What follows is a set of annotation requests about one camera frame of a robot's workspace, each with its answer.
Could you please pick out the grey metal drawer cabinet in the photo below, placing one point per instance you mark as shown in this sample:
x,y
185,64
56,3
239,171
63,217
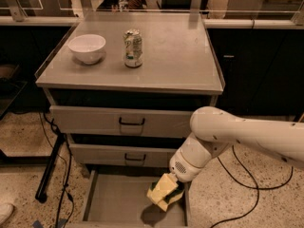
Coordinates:
x,y
178,73

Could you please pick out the bottom grey drawer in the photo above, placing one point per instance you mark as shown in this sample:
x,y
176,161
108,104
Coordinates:
x,y
118,200

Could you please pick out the green yellow sponge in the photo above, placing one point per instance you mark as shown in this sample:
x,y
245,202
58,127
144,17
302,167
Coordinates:
x,y
162,198

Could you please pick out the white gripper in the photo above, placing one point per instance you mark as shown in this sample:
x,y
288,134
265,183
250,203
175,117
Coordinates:
x,y
184,167

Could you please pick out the grey drawer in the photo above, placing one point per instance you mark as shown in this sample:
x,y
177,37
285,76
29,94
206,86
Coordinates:
x,y
118,200
122,121
121,155

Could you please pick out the clear water bottle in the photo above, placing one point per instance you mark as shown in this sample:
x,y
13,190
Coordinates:
x,y
123,4

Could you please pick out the middle grey drawer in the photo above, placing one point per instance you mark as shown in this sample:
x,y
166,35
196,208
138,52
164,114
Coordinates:
x,y
121,155

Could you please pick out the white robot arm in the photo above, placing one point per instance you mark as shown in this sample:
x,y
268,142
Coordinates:
x,y
214,130

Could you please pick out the white ceramic bowl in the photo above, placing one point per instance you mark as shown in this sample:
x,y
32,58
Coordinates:
x,y
88,48

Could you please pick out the green white soda can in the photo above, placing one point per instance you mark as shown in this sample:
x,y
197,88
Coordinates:
x,y
133,48

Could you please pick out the white shoe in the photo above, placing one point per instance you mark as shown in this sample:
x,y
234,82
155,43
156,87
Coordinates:
x,y
6,210

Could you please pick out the top grey drawer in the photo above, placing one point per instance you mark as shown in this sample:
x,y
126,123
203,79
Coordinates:
x,y
122,121

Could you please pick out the white horizontal rail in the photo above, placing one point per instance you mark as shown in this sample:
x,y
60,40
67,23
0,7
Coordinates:
x,y
209,23

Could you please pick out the black table leg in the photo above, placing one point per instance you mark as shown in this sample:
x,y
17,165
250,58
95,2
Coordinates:
x,y
41,194

